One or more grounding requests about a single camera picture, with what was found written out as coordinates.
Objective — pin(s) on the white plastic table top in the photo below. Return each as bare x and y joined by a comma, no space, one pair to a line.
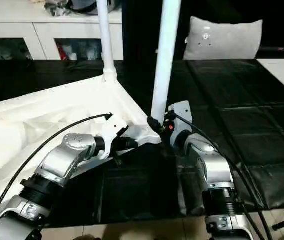
27,125

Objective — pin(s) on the white cabinet with glass doors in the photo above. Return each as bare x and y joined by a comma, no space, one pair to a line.
32,27

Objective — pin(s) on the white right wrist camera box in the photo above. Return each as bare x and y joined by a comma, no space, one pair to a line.
181,120

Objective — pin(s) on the black work mat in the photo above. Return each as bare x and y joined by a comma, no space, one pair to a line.
241,110

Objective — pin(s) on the white flat board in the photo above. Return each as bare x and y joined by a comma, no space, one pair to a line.
281,75

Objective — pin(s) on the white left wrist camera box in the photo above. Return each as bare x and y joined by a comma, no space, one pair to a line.
113,132

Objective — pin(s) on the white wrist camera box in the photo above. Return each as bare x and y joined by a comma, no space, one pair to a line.
113,132
181,120

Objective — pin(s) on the grey pillow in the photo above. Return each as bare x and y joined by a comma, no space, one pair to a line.
224,40

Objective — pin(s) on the small yellow tag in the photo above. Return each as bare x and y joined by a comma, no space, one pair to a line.
157,50

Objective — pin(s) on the grey black bag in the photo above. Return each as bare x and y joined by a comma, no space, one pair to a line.
82,6

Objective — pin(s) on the white plastic table leg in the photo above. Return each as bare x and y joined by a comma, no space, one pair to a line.
107,40
165,60

